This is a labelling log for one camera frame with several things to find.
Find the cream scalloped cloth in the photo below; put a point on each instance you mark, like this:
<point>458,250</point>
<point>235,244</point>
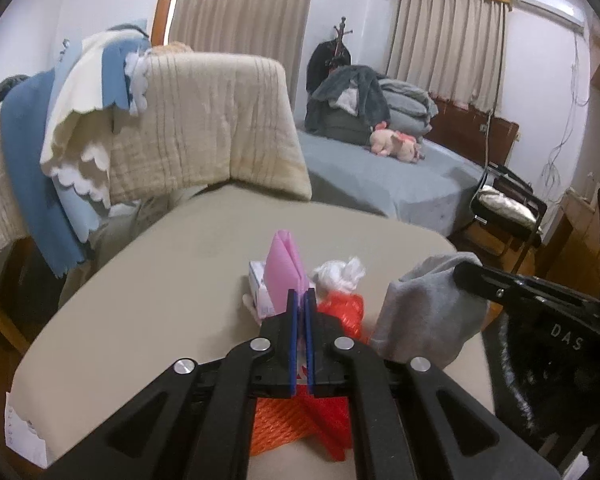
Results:
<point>80,110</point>

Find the dark blue cloth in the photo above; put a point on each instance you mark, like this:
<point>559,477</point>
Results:
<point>25,160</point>

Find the grey sock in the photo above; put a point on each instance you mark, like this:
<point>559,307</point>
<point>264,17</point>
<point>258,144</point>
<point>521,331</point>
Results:
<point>420,310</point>

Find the dark green pillow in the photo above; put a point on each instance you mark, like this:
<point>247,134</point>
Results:
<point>335,125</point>

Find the small white box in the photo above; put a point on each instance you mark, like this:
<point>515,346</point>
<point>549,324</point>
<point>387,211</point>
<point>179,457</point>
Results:
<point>259,285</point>

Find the beige quilted cover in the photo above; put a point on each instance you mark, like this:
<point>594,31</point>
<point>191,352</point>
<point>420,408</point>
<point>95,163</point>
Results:
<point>205,125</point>

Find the wooden coat rack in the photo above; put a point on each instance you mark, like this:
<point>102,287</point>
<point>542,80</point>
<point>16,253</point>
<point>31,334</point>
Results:
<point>341,35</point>

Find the folded grey blankets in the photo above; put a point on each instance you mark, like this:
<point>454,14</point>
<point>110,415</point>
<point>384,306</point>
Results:
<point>405,105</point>

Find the white tissue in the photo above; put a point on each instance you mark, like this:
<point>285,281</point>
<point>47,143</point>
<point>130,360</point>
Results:
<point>337,272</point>

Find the pink plush pig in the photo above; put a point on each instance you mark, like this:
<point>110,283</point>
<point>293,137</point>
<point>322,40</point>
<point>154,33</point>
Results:
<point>392,142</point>

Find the steel blue cloth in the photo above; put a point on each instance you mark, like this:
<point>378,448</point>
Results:
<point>115,70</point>

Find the wooden chair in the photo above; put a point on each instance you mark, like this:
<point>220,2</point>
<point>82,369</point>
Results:
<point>0,305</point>

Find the bed with grey-blue sheet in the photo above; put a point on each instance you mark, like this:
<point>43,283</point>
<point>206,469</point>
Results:
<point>380,185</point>

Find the tan fuzzy cloth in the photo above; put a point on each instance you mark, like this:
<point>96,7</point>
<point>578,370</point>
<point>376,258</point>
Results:
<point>172,48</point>

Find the black lined trash bin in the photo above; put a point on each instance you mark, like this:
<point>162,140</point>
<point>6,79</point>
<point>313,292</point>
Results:
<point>515,405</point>

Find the silver cushion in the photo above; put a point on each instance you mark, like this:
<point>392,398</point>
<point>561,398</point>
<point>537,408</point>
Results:
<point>505,207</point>

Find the dark grey fleece blanket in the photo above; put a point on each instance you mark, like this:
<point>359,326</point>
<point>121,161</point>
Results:
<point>365,85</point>

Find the black coat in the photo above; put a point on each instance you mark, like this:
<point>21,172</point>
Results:
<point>322,65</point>

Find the orange foam net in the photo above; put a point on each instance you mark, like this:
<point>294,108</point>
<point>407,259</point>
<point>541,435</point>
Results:
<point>332,435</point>
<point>280,425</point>

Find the white air conditioner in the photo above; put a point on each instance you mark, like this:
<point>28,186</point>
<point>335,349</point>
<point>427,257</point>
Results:
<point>550,4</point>

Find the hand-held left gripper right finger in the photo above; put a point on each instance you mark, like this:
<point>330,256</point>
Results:
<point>309,340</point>

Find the beige curtain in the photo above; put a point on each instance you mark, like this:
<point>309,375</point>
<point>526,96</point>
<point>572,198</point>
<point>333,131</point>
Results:
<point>240,10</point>
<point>445,45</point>

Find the red plastic bag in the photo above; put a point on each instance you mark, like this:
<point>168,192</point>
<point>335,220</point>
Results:
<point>342,312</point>

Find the black metal chair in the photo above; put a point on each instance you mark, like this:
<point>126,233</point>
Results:
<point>512,185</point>

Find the pink packet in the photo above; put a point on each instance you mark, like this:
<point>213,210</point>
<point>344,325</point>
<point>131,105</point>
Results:
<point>282,270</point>

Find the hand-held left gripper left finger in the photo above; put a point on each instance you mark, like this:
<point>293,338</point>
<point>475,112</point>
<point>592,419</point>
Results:
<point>292,340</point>

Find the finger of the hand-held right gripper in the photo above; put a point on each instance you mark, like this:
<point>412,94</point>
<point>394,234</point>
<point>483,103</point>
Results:
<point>480,280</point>

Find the beige table cover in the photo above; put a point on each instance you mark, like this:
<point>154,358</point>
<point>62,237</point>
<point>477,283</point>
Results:
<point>155,300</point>

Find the wooden headboard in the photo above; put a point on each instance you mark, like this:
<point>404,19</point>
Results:
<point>465,130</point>

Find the wooden window frame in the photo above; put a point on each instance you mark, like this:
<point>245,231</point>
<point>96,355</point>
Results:
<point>161,10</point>

